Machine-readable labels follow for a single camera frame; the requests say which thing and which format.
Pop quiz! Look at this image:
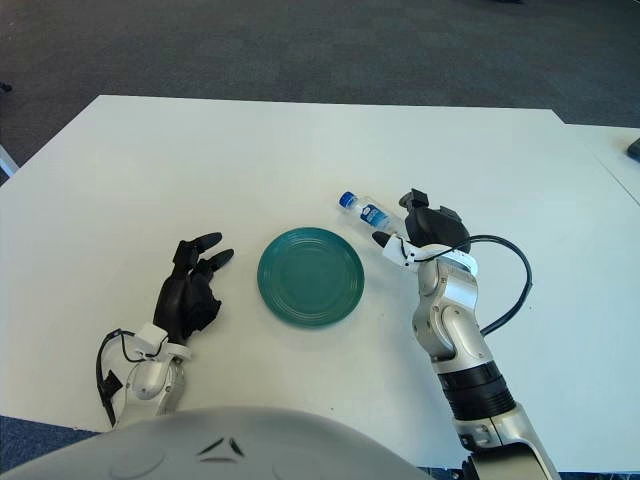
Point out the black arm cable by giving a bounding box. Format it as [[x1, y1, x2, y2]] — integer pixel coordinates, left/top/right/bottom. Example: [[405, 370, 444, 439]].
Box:
[[96, 327, 151, 427], [414, 234, 534, 335]]

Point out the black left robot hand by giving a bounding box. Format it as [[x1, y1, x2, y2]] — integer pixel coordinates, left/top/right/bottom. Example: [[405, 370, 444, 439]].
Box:
[[152, 231, 236, 349]]

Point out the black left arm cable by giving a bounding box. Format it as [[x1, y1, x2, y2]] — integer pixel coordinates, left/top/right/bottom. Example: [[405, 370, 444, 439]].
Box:
[[96, 327, 151, 427]]

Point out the green ribbed plate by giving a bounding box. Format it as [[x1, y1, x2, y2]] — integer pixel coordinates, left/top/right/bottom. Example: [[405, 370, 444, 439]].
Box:
[[257, 226, 366, 330]]

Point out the clear plastic water bottle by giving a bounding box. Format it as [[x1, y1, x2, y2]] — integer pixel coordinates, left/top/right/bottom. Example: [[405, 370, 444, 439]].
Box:
[[336, 190, 407, 236]]

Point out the white desk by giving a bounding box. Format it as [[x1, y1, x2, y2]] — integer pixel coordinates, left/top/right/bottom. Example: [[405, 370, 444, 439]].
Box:
[[564, 122, 640, 206], [0, 144, 20, 176]]

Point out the blue fabric pad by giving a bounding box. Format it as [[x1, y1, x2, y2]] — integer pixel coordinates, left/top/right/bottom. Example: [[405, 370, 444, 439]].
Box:
[[0, 413, 99, 459]]

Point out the grey robot torso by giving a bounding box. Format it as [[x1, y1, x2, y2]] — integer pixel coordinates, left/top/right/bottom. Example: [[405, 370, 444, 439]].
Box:
[[0, 405, 421, 480]]

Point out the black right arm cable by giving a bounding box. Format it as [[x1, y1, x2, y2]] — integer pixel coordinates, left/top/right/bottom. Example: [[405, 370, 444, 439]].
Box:
[[414, 234, 534, 335]]

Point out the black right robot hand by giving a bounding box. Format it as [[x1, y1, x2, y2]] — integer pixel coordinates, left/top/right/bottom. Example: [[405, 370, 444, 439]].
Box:
[[370, 188, 472, 254]]

